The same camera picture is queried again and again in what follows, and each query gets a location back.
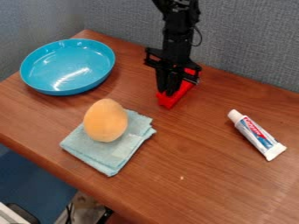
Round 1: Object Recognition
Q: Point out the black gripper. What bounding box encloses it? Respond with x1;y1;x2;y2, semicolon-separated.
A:
144;38;201;96

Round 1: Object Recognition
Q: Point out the red block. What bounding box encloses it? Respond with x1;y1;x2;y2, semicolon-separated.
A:
156;68;201;109

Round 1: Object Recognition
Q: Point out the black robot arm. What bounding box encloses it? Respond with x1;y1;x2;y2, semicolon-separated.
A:
144;0;201;96

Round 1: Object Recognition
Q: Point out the orange egg-shaped object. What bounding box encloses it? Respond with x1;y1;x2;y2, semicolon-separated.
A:
83;99;128;143

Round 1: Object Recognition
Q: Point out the blue plastic plate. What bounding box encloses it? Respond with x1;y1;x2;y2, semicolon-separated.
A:
20;38;116;95

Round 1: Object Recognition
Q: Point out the grey object under table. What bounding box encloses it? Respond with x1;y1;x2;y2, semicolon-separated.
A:
53;192;112;224

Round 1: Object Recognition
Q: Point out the white toothpaste tube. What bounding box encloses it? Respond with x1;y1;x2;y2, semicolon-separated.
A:
228;109;287;161

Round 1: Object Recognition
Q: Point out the light blue folded cloth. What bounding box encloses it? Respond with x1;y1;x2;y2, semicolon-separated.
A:
60;110;156;177

